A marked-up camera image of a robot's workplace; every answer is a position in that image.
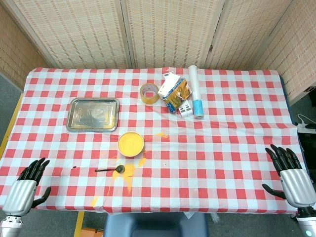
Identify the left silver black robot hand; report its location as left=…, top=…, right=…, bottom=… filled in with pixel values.
left=1, top=157, right=52, bottom=218

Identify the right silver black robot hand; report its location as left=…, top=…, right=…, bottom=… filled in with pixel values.
left=262, top=144, right=316, bottom=208

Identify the dark blue chair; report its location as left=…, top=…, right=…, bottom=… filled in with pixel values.
left=103, top=211, right=209, bottom=237

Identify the yellowish packing tape roll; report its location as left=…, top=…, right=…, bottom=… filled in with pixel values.
left=139, top=83, right=160, bottom=107

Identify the white power strip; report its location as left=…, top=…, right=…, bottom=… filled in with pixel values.
left=296, top=114, right=316, bottom=134

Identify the woven bamboo folding screen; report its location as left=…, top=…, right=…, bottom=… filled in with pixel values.
left=0, top=0, right=316, bottom=107

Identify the rectangular steel tray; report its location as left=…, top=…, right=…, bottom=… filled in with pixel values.
left=66, top=97, right=120, bottom=133

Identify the large yellow powder spill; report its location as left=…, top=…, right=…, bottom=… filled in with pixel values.
left=108, top=158, right=148, bottom=196

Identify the metal spoon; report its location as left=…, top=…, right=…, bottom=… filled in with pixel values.
left=94, top=165, right=125, bottom=173

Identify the red white checkered tablecloth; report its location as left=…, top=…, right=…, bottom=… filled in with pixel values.
left=0, top=67, right=308, bottom=214

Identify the white bowl of yellow powder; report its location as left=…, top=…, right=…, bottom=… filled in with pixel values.
left=117, top=131, right=145, bottom=159

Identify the white bag roll blue label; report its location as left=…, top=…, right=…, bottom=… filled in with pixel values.
left=188, top=65, right=205, bottom=119

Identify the blue yellow carton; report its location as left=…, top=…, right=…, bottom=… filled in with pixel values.
left=161, top=78, right=192, bottom=114

